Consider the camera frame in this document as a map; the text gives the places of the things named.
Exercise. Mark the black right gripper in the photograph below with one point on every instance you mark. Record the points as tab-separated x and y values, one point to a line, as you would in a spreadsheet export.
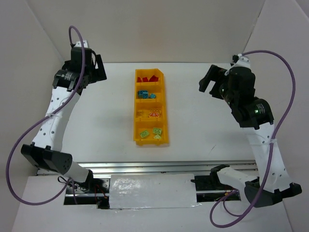
215	80

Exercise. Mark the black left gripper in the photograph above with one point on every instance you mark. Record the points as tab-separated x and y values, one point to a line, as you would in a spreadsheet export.
99	71

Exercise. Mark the teal rounded lego brick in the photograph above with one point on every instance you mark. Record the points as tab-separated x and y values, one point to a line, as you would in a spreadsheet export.
140	94

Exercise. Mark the teal rectangular lego brick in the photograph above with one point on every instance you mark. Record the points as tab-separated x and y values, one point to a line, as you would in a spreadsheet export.
145	94

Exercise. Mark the red curved lego brick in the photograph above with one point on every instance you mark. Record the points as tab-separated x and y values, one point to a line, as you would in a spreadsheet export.
154	79

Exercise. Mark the yellow round orange-print lego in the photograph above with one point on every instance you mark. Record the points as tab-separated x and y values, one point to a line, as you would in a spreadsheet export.
154	115

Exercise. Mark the lime green lego brick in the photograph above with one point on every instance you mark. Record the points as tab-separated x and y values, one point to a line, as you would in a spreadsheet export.
157	131

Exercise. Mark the pale green lego brick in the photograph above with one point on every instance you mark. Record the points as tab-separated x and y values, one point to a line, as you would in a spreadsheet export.
157	136

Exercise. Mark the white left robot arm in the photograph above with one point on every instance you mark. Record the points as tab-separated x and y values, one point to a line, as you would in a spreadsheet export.
45	150

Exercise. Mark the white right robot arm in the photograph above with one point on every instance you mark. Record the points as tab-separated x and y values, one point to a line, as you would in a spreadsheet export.
254	115

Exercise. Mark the yellow divided plastic bin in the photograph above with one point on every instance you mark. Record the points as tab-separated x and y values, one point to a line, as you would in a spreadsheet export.
140	124

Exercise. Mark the lime green lego in bin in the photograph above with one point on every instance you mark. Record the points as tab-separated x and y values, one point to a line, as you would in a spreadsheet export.
144	134

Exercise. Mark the white foil covered panel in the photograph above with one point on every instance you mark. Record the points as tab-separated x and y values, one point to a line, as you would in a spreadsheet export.
152	191

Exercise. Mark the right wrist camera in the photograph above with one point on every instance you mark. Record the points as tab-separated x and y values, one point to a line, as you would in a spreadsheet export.
240	61

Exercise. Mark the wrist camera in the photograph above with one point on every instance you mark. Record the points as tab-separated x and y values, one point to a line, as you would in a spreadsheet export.
84	43
240	61

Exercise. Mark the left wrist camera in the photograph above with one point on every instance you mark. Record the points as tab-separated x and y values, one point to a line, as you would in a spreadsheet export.
84	43

